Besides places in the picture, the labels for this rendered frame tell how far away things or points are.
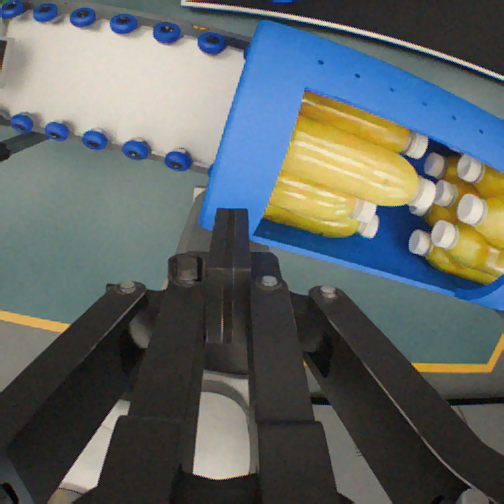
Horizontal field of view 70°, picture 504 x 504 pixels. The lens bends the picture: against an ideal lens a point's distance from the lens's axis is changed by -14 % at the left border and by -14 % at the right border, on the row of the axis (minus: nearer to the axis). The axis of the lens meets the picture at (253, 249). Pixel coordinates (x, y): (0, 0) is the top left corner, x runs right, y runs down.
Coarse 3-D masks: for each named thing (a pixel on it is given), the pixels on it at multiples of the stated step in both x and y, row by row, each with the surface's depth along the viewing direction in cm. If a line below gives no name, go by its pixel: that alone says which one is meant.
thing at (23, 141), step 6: (30, 132) 120; (36, 132) 122; (12, 138) 109; (18, 138) 111; (24, 138) 112; (30, 138) 117; (36, 138) 121; (42, 138) 126; (48, 138) 131; (12, 144) 105; (18, 144) 109; (24, 144) 114; (30, 144) 118; (12, 150) 107; (18, 150) 111
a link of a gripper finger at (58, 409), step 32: (128, 288) 12; (96, 320) 11; (128, 320) 11; (64, 352) 9; (96, 352) 10; (128, 352) 13; (32, 384) 8; (64, 384) 8; (96, 384) 10; (128, 384) 12; (0, 416) 7; (32, 416) 7; (64, 416) 8; (96, 416) 10; (0, 448) 6; (32, 448) 7; (64, 448) 8; (0, 480) 6; (32, 480) 7
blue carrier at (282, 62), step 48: (288, 48) 40; (336, 48) 43; (240, 96) 38; (288, 96) 39; (336, 96) 39; (384, 96) 41; (432, 96) 43; (240, 144) 39; (288, 144) 39; (432, 144) 65; (480, 144) 42; (240, 192) 42; (288, 240) 58; (336, 240) 63; (384, 240) 67; (432, 288) 59; (480, 288) 53
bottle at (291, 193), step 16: (288, 176) 50; (272, 192) 50; (288, 192) 50; (304, 192) 50; (320, 192) 50; (336, 192) 51; (288, 208) 53; (304, 208) 52; (320, 208) 51; (336, 208) 52; (352, 208) 53
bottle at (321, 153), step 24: (312, 120) 45; (312, 144) 44; (336, 144) 44; (360, 144) 45; (288, 168) 45; (312, 168) 45; (336, 168) 45; (360, 168) 45; (384, 168) 45; (408, 168) 47; (360, 192) 47; (384, 192) 47; (408, 192) 47
